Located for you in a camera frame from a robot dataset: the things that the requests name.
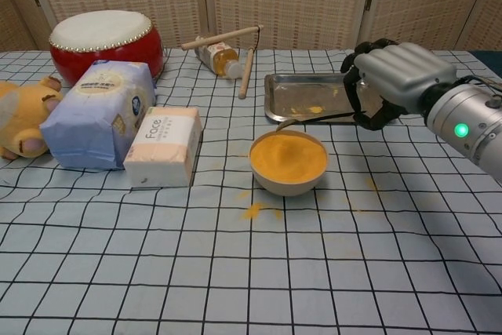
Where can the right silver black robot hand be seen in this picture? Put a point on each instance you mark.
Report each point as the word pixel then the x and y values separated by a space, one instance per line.
pixel 400 72

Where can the black spoon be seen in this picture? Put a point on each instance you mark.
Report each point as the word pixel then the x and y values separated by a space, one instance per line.
pixel 285 125

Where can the rectangular metal tray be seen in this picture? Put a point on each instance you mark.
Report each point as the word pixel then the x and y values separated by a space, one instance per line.
pixel 298 92

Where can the beige bowl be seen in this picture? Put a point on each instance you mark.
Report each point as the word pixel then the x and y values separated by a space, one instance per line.
pixel 288 189

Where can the wooden drumstick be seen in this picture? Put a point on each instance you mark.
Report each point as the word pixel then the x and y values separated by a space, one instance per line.
pixel 246 74
pixel 219 38

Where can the plastic bottle with yellow liquid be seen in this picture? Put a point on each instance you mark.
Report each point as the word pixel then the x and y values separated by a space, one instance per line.
pixel 221 61

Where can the pink white Face tissue pack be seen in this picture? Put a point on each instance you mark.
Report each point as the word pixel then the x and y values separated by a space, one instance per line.
pixel 164 143

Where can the light blue checked tablecloth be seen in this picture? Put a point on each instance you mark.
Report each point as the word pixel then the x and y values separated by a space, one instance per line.
pixel 235 272

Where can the blue tissue pack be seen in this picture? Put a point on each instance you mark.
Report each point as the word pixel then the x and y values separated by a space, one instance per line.
pixel 90 123

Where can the red drum with white skin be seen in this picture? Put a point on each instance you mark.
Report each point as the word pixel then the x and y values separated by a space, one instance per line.
pixel 78 62

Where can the yellow plush bear toy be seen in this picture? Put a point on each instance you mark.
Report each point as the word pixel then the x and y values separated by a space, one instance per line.
pixel 19 115

